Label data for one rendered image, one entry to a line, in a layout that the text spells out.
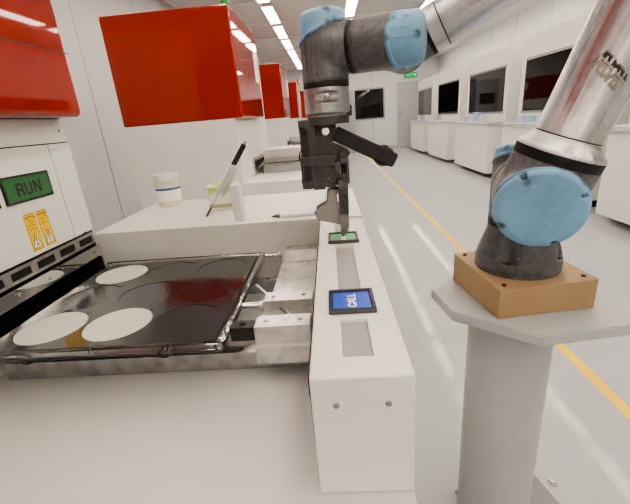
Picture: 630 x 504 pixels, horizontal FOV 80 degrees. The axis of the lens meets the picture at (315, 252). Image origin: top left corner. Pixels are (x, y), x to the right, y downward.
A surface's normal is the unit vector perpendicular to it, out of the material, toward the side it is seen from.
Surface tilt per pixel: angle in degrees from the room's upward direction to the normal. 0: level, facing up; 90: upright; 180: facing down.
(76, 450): 0
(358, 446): 90
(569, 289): 90
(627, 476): 0
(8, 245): 90
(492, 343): 90
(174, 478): 0
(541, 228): 99
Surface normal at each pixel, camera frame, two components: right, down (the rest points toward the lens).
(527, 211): -0.41, 0.47
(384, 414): -0.04, 0.33
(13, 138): 1.00, -0.07
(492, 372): -0.68, 0.29
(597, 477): -0.08, -0.94
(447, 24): -0.20, 0.65
